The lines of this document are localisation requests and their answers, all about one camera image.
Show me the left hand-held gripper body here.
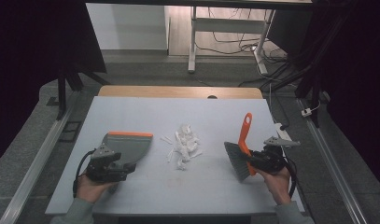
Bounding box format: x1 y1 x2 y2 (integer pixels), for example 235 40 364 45
85 143 127 184

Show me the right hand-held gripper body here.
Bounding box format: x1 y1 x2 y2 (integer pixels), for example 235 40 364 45
260 135 302 175

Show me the grey dustpan with orange edge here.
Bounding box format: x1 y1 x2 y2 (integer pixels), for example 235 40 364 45
102 131 154 167

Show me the orange-handled grey brush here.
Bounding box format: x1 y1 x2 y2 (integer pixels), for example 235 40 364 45
223 112 258 183

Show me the pile of white paper scraps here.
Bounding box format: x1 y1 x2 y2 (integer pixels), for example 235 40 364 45
159 124 204 172

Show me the person's left hand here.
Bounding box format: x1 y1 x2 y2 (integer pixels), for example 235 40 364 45
76 175 117 203

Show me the person's right hand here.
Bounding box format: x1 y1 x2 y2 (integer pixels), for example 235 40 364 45
260 167 292 206

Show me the white power strip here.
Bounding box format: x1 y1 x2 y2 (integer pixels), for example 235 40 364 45
274 122 293 143

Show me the wooden table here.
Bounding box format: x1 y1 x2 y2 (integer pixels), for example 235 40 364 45
97 85 264 100

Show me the black curtain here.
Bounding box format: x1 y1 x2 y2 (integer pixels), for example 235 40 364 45
0 0 107 169
268 0 380 190

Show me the white panel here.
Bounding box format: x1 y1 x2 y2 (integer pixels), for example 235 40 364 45
85 3 171 50

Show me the left hand-held gripper black cable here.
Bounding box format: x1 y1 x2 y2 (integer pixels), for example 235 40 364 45
72 148 97 199

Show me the hand-held gripper black cable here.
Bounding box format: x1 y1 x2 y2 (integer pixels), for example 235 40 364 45
72 148 97 199
282 155 299 200

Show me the right hand-held gripper black cable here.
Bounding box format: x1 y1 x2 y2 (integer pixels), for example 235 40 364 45
282 155 299 200

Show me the black floor bracket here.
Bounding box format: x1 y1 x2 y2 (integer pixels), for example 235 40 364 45
58 120 83 144

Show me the aluminium rail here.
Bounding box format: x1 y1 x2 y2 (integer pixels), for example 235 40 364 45
298 98 369 224
0 90 82 224

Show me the tangle of black floor cables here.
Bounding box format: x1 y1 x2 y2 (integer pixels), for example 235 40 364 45
195 7 303 91

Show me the white desk frame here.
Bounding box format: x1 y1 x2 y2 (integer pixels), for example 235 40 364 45
187 6 276 76

